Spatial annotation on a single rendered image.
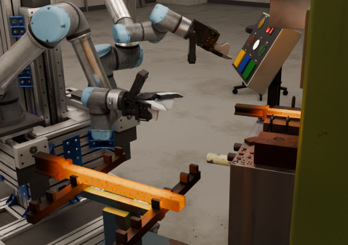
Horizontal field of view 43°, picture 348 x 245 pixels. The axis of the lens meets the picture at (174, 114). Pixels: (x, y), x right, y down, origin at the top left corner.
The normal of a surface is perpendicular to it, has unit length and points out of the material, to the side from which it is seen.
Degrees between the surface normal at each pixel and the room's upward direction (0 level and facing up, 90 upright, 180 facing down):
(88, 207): 0
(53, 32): 83
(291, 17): 90
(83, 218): 0
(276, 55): 90
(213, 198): 0
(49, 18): 86
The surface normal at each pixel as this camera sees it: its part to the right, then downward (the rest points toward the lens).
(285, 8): -0.37, 0.33
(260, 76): 0.06, 0.35
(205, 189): -0.02, -0.94
